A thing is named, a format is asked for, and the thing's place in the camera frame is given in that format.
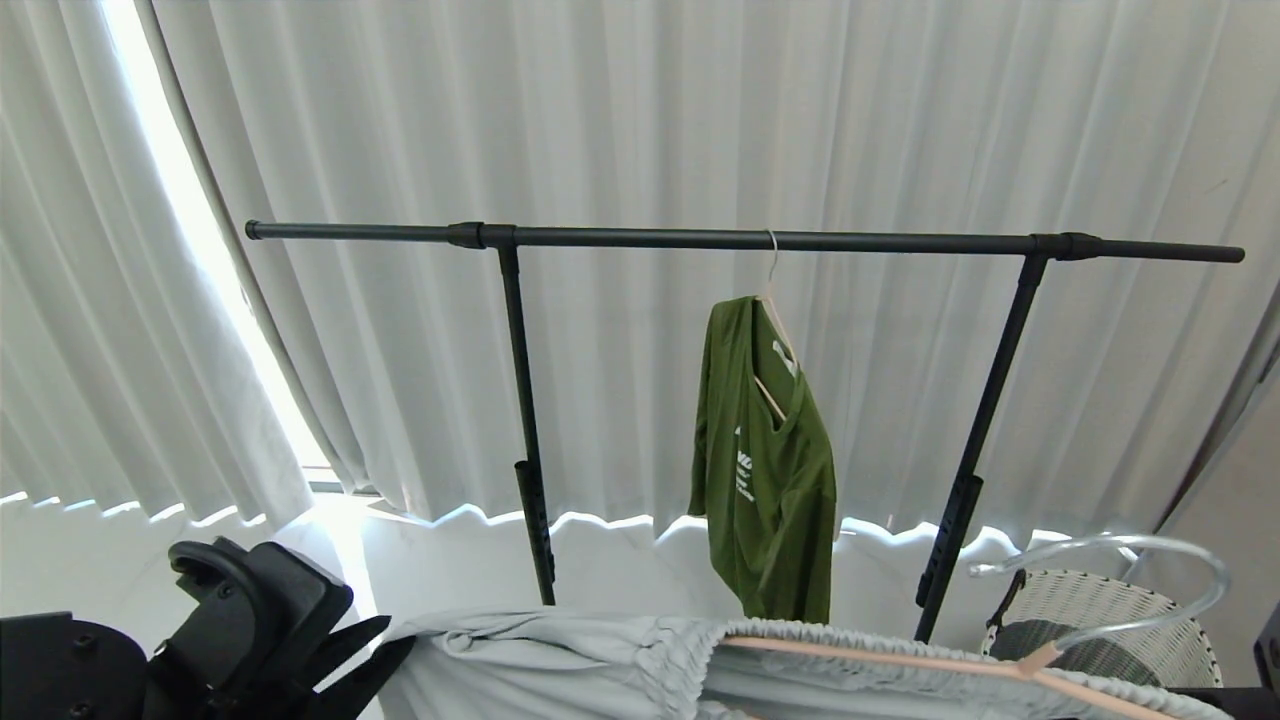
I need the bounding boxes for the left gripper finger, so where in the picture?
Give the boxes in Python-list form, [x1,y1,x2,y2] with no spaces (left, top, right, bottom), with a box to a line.
[300,615,393,691]
[310,635,417,720]

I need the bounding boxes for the black clothes rack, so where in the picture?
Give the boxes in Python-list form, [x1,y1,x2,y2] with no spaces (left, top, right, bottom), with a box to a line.
[245,220,1246,643]

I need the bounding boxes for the pale grey shorts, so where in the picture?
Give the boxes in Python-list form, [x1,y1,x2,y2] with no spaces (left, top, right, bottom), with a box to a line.
[375,608,1236,720]

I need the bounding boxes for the pink clothes hanger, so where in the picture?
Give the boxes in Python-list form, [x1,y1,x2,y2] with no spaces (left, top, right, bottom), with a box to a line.
[718,533,1233,720]
[750,230,801,423]

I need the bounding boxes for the white laundry basket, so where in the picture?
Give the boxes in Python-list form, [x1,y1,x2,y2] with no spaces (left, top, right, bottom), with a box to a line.
[980,568,1224,691]

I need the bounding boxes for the green long-sleeved shirt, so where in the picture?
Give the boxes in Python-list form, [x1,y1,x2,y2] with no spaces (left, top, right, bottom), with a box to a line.
[688,295,839,626]

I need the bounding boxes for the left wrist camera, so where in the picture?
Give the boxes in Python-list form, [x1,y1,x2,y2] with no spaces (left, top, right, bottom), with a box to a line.
[145,538,356,720]

